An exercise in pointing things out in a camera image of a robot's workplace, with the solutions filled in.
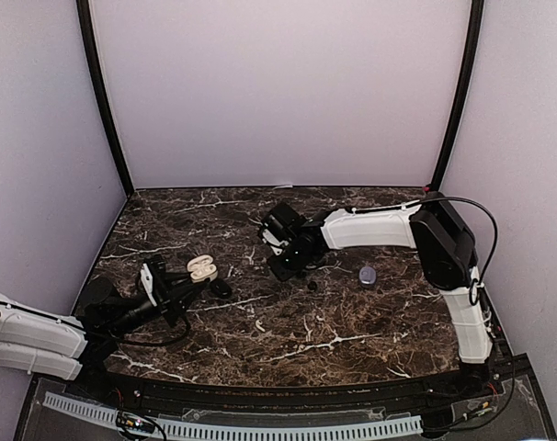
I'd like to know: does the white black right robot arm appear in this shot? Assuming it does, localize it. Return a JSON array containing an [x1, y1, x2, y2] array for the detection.
[[258, 192, 493, 399]]

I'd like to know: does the black frame post right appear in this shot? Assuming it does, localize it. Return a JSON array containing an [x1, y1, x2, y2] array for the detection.
[[427, 0, 485, 191]]

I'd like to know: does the black frame post left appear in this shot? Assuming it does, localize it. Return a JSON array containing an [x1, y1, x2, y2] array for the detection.
[[75, 0, 135, 198]]

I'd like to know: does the black frame post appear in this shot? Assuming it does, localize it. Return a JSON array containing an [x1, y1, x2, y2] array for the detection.
[[75, 0, 135, 198], [427, 0, 485, 191]]

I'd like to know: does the black earbud charging case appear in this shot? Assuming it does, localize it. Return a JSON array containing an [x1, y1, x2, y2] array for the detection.
[[210, 280, 233, 299]]

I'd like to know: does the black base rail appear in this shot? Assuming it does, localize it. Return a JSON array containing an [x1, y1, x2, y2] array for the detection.
[[85, 364, 511, 413]]

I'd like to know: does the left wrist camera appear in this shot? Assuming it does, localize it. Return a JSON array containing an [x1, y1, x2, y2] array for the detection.
[[140, 254, 166, 308]]

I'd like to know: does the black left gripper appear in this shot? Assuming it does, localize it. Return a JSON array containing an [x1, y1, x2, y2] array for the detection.
[[108, 271, 205, 338]]

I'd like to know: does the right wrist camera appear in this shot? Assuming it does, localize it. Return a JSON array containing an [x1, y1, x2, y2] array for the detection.
[[258, 201, 307, 255]]

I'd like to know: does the grey slotted cable duct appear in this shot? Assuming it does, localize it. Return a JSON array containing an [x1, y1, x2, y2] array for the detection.
[[42, 392, 423, 440]]

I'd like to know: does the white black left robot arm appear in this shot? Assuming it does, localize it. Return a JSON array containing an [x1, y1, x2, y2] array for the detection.
[[0, 254, 218, 401]]

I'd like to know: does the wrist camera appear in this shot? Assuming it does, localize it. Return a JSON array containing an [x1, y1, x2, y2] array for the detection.
[[258, 201, 307, 255], [140, 254, 166, 308]]

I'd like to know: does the white earbud charging case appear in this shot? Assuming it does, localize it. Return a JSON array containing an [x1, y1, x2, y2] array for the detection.
[[187, 254, 218, 283]]

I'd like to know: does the purple earbud charging case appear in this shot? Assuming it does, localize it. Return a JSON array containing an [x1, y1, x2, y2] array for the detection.
[[358, 266, 377, 288]]

